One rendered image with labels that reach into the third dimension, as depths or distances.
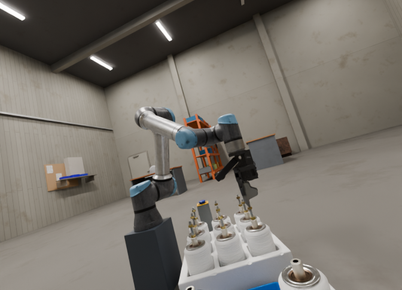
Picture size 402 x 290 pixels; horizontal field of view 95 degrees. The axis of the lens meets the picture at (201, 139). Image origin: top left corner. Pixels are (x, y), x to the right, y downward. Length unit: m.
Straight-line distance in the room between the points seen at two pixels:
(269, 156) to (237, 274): 4.78
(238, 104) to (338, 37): 5.01
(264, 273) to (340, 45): 10.24
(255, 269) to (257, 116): 8.53
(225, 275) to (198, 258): 0.10
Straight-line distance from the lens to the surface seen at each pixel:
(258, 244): 0.77
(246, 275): 0.77
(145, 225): 1.05
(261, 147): 5.39
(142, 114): 0.94
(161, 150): 1.07
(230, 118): 0.73
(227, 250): 0.76
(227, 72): 9.84
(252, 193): 0.74
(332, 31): 10.82
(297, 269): 0.51
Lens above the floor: 0.53
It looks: 8 degrees up
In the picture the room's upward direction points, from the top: 16 degrees counter-clockwise
